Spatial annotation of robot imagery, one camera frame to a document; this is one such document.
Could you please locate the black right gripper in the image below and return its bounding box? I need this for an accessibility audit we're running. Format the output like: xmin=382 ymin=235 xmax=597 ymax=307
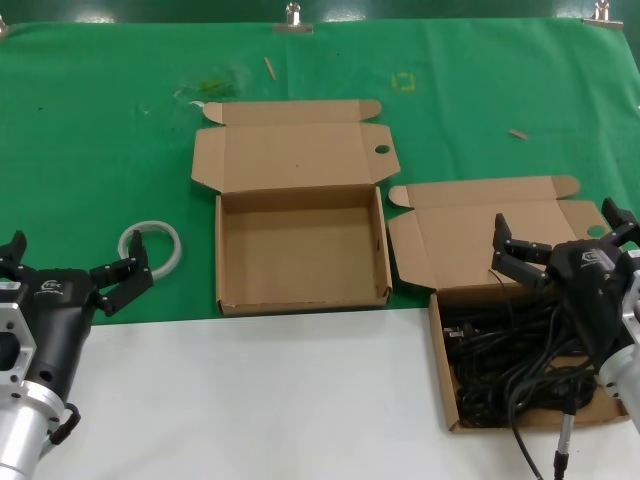
xmin=490 ymin=197 xmax=640 ymax=371

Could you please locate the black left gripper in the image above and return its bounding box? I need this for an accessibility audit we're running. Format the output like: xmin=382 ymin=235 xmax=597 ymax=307
xmin=0 ymin=229 xmax=155 ymax=403

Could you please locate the open brown cardboard box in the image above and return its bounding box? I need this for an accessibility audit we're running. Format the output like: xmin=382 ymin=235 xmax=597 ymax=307
xmin=190 ymin=98 xmax=401 ymax=317
xmin=387 ymin=174 xmax=632 ymax=434

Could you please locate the clear adhesive tape roll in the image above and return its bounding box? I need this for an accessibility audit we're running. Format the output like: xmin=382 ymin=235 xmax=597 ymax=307
xmin=117 ymin=218 xmax=183 ymax=282

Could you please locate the green table cloth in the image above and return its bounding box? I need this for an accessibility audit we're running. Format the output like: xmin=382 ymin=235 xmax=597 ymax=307
xmin=0 ymin=17 xmax=640 ymax=326

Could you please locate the clear plastic wrap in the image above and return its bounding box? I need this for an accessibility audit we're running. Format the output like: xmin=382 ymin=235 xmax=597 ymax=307
xmin=172 ymin=67 xmax=251 ymax=109

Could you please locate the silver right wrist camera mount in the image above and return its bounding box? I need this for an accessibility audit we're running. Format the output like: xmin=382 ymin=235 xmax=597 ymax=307
xmin=619 ymin=247 xmax=640 ymax=351

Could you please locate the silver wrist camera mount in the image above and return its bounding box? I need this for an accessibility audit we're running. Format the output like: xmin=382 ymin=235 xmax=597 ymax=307
xmin=0 ymin=287 xmax=39 ymax=401
xmin=619 ymin=247 xmax=640 ymax=351

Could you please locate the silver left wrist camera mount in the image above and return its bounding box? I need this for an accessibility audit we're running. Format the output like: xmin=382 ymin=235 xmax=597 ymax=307
xmin=0 ymin=287 xmax=39 ymax=401

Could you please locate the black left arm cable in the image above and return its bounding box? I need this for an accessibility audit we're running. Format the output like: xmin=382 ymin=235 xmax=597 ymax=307
xmin=47 ymin=402 xmax=81 ymax=446

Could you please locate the right arm cable with connector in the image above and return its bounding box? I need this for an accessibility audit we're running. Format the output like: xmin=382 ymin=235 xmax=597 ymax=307
xmin=507 ymin=369 xmax=601 ymax=480

